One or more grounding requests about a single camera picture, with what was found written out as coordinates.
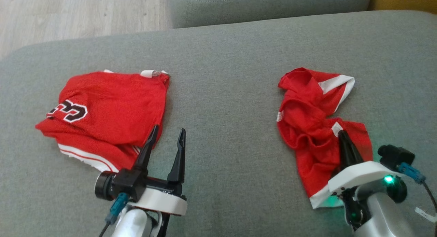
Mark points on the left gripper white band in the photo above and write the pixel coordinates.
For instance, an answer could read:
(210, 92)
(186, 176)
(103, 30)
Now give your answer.
(164, 201)

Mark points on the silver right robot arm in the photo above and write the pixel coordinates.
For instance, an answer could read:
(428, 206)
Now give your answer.
(385, 220)

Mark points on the red shorts white trim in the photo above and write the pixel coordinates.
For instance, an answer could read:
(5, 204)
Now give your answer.
(307, 127)

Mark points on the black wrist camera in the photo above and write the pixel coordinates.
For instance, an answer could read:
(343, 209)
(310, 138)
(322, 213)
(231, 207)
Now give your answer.
(396, 155)
(128, 184)

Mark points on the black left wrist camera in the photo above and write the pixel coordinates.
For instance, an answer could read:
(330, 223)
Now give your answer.
(128, 184)

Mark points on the red basketball jersey black print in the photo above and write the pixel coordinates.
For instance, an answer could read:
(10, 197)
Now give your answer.
(112, 103)

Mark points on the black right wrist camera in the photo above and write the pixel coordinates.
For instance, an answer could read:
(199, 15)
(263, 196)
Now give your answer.
(396, 155)

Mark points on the grey sofa seat cushion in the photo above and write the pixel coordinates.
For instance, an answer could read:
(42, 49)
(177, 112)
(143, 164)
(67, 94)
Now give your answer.
(266, 8)

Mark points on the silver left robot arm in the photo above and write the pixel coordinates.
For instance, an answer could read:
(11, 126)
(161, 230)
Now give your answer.
(133, 225)

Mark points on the wide grey fabric sofa chaise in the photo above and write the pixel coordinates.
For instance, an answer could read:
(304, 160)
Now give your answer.
(232, 93)

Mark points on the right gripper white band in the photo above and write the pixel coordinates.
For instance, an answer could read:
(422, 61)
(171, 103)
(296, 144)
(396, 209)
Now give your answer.
(362, 175)

